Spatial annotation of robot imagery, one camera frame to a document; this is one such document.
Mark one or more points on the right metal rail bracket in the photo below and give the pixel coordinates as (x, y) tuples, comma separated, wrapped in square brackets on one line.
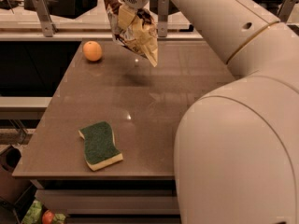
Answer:
[(285, 9)]

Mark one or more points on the middle metal rail bracket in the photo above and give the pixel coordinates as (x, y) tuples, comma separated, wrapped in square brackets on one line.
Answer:
[(163, 6)]

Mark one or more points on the metal guard rail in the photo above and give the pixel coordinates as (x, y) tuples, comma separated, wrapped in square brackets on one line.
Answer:
[(33, 32)]

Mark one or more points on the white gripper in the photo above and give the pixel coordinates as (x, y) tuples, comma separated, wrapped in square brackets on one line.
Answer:
[(128, 10)]

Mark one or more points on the orange fruit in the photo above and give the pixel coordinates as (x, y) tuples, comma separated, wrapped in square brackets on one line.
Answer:
[(92, 51)]

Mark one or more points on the red tomato below table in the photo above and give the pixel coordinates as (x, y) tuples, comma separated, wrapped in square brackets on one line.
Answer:
[(47, 217)]

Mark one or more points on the left metal rail bracket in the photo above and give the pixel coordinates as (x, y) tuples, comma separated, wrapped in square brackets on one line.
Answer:
[(47, 25)]

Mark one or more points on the brown yellow chip bag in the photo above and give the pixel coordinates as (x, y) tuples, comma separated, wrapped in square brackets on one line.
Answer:
[(141, 35)]

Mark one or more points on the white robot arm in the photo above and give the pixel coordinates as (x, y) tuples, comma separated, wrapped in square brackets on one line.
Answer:
[(236, 152)]

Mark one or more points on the dark bin at left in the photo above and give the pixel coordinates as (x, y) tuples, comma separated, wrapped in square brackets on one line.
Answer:
[(10, 158)]

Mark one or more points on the metal rail bracket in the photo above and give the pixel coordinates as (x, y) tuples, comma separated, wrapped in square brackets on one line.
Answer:
[(163, 6), (285, 9), (47, 25)]

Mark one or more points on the green yellow sponge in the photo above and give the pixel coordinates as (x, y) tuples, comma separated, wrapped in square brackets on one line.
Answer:
[(99, 146)]

